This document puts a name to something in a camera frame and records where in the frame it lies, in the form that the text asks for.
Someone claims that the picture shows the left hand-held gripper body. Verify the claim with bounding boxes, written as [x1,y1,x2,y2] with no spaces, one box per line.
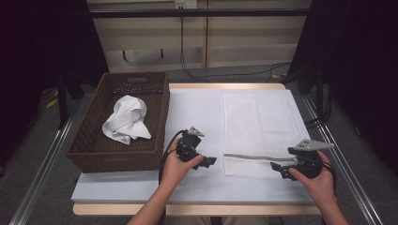
[176,126,206,163]

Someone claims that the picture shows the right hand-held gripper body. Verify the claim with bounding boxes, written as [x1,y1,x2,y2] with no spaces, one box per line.
[287,139,335,180]

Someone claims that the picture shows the white mesh laundry bag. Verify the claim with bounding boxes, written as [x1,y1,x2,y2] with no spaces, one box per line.
[222,93,303,181]

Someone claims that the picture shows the white cloth garment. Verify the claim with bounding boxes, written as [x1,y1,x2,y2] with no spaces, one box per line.
[101,94,153,146]

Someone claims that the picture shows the brown wicker basket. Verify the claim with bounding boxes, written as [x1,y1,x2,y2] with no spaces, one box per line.
[66,70,171,174]

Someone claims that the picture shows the person's left hand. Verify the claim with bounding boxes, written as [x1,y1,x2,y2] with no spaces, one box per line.
[161,139,205,188]

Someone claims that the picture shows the person's right hand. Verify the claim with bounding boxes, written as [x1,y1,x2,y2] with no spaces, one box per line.
[287,150,336,205]

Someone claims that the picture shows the light wooden table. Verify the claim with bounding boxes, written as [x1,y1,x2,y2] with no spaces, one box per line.
[72,82,323,218]

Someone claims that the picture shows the black metal stand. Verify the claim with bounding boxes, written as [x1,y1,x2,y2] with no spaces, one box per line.
[55,70,70,130]
[314,70,325,120]

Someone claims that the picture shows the dark curtain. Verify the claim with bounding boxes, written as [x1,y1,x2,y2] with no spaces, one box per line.
[286,0,398,176]
[0,0,109,172]

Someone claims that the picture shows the black horizontal bar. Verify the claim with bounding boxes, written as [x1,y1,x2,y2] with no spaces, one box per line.
[88,8,314,19]

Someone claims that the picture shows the right hand-held gripper cable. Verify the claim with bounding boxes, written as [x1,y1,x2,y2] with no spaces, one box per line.
[322,160,338,200]

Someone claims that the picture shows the hand-held gripper cable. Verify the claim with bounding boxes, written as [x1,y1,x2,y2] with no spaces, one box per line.
[322,160,338,200]
[158,129,189,186]

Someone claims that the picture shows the left hand-held gripper cable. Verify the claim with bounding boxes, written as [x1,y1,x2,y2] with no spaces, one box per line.
[158,129,189,186]

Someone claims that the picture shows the metal floor rail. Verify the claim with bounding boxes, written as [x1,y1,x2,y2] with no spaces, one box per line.
[301,93,385,225]
[8,102,80,225]

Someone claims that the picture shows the black floor cables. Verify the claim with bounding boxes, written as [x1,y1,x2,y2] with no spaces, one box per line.
[304,90,333,129]

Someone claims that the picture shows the thin black wall cable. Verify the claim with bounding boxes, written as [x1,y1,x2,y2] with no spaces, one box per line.
[179,17,293,83]

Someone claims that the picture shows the white wall socket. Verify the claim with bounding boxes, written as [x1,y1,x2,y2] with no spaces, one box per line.
[174,0,198,9]

